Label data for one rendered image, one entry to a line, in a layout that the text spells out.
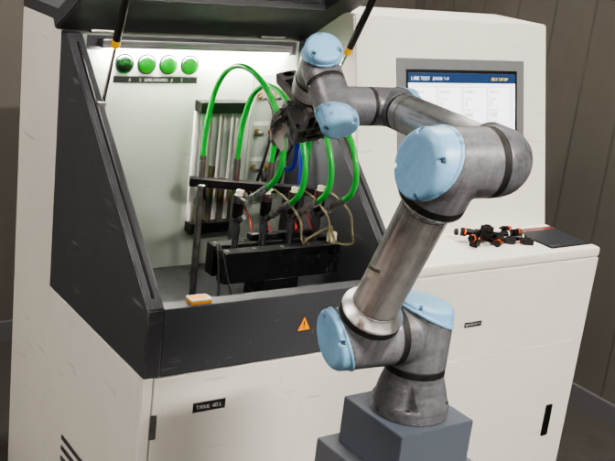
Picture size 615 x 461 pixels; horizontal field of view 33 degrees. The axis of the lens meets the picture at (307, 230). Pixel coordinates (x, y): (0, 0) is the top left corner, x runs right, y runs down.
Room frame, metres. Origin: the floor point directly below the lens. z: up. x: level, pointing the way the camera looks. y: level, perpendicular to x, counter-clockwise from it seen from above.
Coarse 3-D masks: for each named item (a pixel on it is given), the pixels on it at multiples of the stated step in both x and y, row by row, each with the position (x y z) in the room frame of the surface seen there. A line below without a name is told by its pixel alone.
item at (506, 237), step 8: (488, 224) 2.75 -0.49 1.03; (456, 232) 2.73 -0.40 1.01; (464, 232) 2.73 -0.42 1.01; (472, 232) 2.74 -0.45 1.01; (480, 232) 2.73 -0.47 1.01; (488, 232) 2.73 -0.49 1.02; (496, 232) 2.75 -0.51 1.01; (504, 232) 2.78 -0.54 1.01; (512, 232) 2.79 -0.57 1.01; (520, 232) 2.81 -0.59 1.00; (472, 240) 2.68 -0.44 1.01; (480, 240) 2.76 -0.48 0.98; (488, 240) 2.77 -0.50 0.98; (496, 240) 2.73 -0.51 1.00; (504, 240) 2.77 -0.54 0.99; (512, 240) 2.77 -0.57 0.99; (520, 240) 2.78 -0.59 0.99; (528, 240) 2.78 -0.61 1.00
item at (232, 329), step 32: (288, 288) 2.29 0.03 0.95; (320, 288) 2.32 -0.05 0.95; (192, 320) 2.11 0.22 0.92; (224, 320) 2.16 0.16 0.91; (256, 320) 2.20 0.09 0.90; (288, 320) 2.25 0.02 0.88; (192, 352) 2.11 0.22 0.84; (224, 352) 2.16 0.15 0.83; (256, 352) 2.21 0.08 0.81; (288, 352) 2.26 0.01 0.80
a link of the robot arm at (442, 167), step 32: (448, 128) 1.60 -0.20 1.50; (480, 128) 1.63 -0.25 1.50; (416, 160) 1.58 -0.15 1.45; (448, 160) 1.54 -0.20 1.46; (480, 160) 1.57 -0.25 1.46; (416, 192) 1.56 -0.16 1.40; (448, 192) 1.56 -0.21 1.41; (480, 192) 1.59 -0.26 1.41; (416, 224) 1.61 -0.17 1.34; (384, 256) 1.66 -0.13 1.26; (416, 256) 1.64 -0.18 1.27; (352, 288) 1.77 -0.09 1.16; (384, 288) 1.67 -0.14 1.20; (320, 320) 1.77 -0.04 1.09; (352, 320) 1.70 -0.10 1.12; (384, 320) 1.70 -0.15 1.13; (352, 352) 1.70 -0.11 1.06; (384, 352) 1.74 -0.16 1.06
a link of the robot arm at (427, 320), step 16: (416, 304) 1.80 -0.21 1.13; (432, 304) 1.82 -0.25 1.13; (448, 304) 1.85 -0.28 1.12; (416, 320) 1.79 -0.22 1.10; (432, 320) 1.79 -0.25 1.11; (448, 320) 1.81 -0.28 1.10; (416, 336) 1.77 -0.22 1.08; (432, 336) 1.79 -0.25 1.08; (448, 336) 1.81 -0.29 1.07; (416, 352) 1.77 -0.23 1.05; (432, 352) 1.79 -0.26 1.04; (400, 368) 1.80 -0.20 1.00; (416, 368) 1.79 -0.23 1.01; (432, 368) 1.79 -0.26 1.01
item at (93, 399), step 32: (64, 320) 2.43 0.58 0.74; (64, 352) 2.42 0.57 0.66; (96, 352) 2.26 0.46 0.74; (64, 384) 2.41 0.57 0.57; (96, 384) 2.25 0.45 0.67; (128, 384) 2.10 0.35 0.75; (64, 416) 2.40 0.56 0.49; (96, 416) 2.24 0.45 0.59; (128, 416) 2.09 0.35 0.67; (64, 448) 2.39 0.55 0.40; (96, 448) 2.23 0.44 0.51; (128, 448) 2.08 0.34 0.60
